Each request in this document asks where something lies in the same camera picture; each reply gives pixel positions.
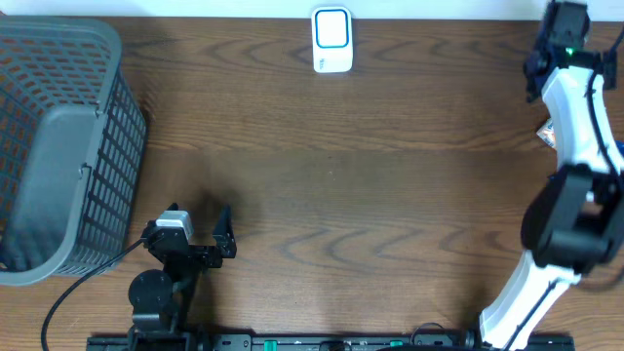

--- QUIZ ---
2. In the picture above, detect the grey plastic mesh basket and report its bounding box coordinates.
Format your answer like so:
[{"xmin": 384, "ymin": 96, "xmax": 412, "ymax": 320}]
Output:
[{"xmin": 1, "ymin": 16, "xmax": 148, "ymax": 286}]

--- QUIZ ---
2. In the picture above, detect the left black cable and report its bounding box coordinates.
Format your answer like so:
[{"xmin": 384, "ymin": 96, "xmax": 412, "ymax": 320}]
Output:
[{"xmin": 40, "ymin": 236, "xmax": 147, "ymax": 351}]

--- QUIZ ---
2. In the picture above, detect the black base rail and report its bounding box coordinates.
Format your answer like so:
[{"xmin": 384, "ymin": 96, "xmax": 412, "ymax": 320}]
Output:
[{"xmin": 87, "ymin": 332, "xmax": 576, "ymax": 351}]

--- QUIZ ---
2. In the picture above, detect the orange snack packet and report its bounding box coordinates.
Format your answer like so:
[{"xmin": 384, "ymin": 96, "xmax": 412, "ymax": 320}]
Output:
[{"xmin": 536, "ymin": 118, "xmax": 556, "ymax": 149}]

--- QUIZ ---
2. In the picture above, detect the white barcode scanner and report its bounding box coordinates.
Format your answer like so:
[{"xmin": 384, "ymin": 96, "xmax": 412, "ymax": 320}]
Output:
[{"xmin": 311, "ymin": 6, "xmax": 354, "ymax": 74}]

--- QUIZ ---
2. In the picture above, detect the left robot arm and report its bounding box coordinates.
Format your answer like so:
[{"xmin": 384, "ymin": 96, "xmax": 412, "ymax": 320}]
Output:
[{"xmin": 128, "ymin": 203, "xmax": 237, "ymax": 350}]

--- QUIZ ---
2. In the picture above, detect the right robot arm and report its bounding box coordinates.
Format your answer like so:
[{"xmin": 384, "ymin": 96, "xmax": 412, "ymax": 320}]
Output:
[{"xmin": 469, "ymin": 1, "xmax": 623, "ymax": 350}]

